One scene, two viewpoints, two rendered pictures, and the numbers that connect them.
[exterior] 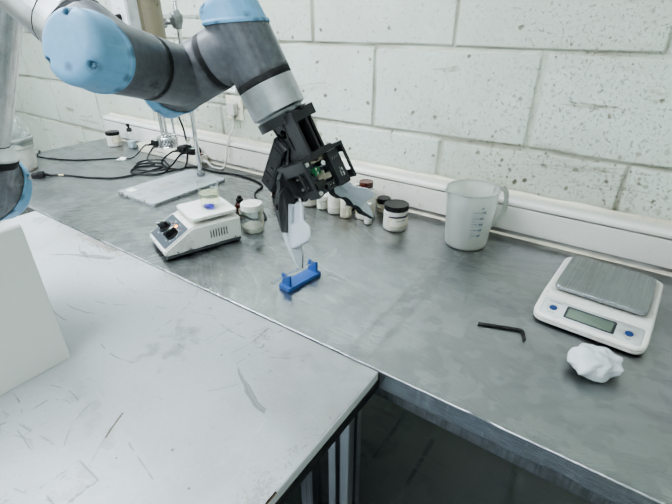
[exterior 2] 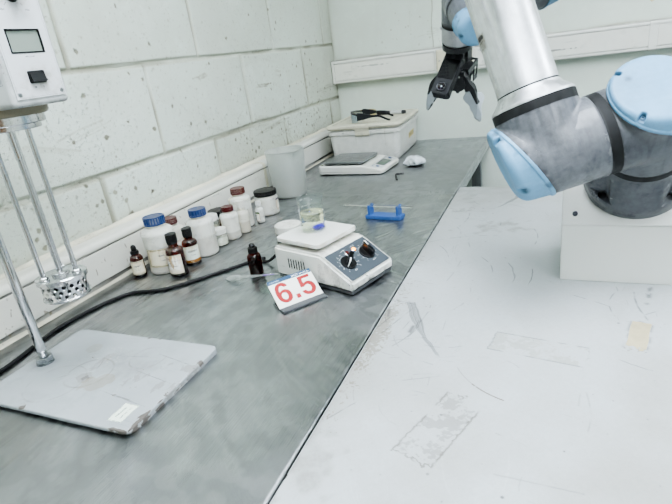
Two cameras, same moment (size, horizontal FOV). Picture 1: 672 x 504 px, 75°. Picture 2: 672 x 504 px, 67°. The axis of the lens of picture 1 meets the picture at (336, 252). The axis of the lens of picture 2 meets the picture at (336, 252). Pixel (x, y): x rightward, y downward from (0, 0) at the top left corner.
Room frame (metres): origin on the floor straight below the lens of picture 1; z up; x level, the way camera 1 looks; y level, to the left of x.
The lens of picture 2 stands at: (1.17, 1.29, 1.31)
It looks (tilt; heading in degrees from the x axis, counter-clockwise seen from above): 21 degrees down; 260
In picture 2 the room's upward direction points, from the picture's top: 8 degrees counter-clockwise
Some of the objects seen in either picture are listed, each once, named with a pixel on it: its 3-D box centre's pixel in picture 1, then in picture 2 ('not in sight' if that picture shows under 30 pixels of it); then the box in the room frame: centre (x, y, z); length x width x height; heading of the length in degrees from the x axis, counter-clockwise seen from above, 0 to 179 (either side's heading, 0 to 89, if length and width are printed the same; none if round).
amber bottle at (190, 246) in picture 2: not in sight; (190, 245); (1.31, 0.14, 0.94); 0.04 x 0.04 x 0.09
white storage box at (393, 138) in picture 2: not in sight; (375, 134); (0.57, -0.80, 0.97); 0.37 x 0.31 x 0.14; 57
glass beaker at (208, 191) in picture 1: (208, 193); (312, 212); (1.04, 0.32, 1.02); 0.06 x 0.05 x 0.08; 14
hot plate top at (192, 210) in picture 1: (206, 208); (316, 233); (1.04, 0.33, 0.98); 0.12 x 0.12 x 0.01; 37
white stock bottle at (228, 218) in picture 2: (335, 198); (229, 221); (1.21, 0.00, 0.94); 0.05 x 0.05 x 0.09
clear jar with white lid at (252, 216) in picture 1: (252, 216); (290, 240); (1.09, 0.23, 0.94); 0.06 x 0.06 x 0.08
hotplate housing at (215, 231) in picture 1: (199, 226); (328, 255); (1.03, 0.36, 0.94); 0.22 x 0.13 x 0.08; 127
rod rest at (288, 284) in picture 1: (300, 274); (384, 211); (0.82, 0.08, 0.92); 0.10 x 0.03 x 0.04; 138
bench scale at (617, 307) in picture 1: (600, 297); (358, 163); (0.72, -0.53, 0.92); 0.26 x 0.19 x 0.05; 141
